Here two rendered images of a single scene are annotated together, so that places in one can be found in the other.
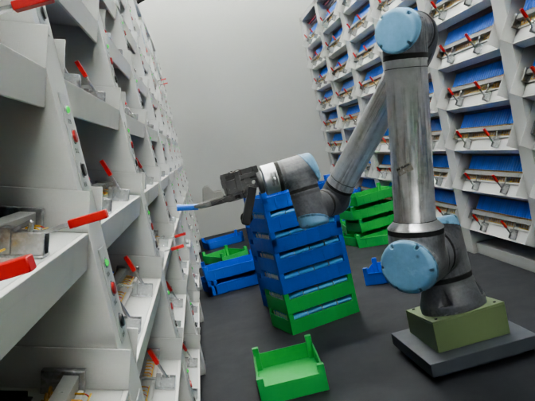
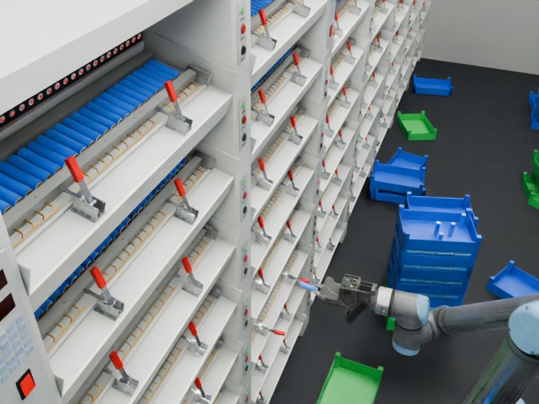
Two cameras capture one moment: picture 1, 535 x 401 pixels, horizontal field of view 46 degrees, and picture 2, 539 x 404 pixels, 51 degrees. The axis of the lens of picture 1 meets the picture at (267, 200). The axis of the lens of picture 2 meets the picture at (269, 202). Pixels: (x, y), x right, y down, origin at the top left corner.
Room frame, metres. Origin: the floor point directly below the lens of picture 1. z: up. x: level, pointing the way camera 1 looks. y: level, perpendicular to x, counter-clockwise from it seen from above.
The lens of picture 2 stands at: (0.54, -0.23, 1.96)
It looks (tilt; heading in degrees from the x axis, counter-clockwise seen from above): 36 degrees down; 25
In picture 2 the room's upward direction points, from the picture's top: 1 degrees clockwise
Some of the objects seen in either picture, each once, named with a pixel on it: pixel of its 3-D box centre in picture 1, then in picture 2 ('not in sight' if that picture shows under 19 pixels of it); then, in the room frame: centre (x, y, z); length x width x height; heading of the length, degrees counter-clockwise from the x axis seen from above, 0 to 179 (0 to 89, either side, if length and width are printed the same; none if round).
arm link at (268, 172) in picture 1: (268, 179); (382, 301); (1.89, -0.02, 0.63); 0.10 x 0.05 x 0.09; 5
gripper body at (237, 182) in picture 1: (241, 184); (358, 293); (1.88, 0.06, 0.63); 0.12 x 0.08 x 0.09; 95
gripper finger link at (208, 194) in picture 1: (207, 196); (325, 292); (1.85, 0.17, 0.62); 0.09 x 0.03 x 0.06; 100
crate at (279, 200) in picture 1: (287, 192); (437, 228); (2.51, -0.08, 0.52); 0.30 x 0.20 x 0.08; 112
